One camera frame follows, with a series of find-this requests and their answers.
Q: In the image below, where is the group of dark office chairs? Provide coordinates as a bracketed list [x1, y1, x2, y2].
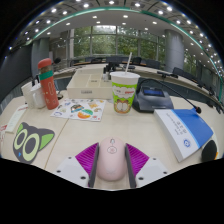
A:
[69, 54, 221, 101]

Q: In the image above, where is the blue and white book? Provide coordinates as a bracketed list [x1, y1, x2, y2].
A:
[153, 108, 214, 163]

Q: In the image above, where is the black handheld microphone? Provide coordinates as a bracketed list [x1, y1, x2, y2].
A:
[201, 139, 219, 163]

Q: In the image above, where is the pink computer mouse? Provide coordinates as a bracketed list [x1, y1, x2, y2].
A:
[95, 136, 128, 183]

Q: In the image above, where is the colourful sticker sheet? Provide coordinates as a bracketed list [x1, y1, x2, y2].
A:
[50, 98, 107, 122]

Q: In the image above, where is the red bottle with green band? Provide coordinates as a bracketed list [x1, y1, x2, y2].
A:
[37, 57, 60, 111]

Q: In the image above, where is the white document with red heading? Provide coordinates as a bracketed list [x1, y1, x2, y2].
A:
[5, 103, 29, 134]

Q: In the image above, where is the beige cardboard box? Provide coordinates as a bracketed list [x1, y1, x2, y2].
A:
[66, 68, 114, 100]

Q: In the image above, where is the printed paper cup with straw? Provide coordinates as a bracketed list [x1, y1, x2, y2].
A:
[109, 51, 141, 116]

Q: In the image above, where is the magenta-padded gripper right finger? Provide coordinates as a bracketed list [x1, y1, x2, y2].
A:
[124, 143, 170, 189]

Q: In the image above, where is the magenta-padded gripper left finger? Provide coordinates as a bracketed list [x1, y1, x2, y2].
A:
[54, 142, 100, 189]

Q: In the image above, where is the black green cat-face mouse pad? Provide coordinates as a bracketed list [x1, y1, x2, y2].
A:
[12, 121, 56, 165]

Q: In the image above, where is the stack of white paper cups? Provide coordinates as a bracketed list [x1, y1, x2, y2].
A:
[20, 81, 36, 109]

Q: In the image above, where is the group of ceiling lights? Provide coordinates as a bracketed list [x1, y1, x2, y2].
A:
[6, 0, 221, 81]

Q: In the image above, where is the long curved conference desk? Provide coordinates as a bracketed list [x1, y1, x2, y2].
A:
[53, 63, 224, 111]

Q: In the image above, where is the dark gooseneck conference microphone unit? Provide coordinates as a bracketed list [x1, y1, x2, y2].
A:
[131, 78, 202, 114]
[49, 57, 65, 100]

